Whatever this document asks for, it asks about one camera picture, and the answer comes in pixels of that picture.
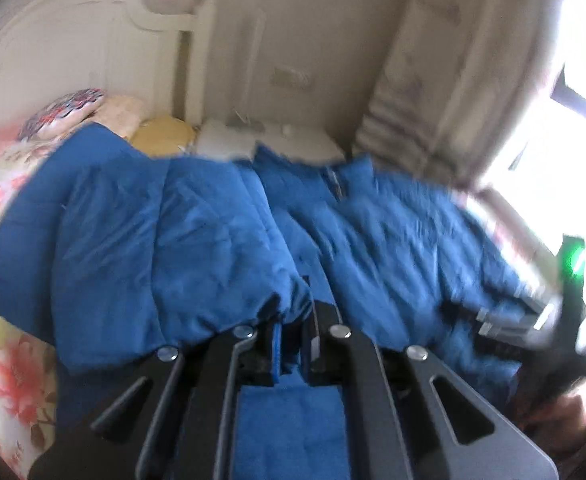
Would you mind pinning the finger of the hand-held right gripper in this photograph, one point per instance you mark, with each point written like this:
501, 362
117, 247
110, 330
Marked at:
508, 336
513, 316

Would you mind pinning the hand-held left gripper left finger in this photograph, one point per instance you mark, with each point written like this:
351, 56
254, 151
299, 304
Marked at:
276, 352

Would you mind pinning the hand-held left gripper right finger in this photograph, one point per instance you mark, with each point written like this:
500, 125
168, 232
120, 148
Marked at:
318, 332

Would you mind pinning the blue padded jacket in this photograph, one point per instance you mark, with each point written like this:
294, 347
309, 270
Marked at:
183, 240

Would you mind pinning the person's right hand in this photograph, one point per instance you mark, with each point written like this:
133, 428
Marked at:
563, 417

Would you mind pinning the window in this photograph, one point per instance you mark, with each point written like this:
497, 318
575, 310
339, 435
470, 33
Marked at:
573, 135

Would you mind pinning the yellow pillow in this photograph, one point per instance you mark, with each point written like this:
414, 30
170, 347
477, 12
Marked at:
165, 135

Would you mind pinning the beige striped curtain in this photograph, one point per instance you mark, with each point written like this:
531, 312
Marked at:
448, 70

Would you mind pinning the floral bed sheet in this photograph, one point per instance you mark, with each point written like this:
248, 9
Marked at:
8, 375

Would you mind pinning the red blue patterned pillow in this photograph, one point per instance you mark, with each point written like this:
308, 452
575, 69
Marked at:
63, 112

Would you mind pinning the white headboard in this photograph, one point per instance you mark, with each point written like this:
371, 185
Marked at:
73, 45

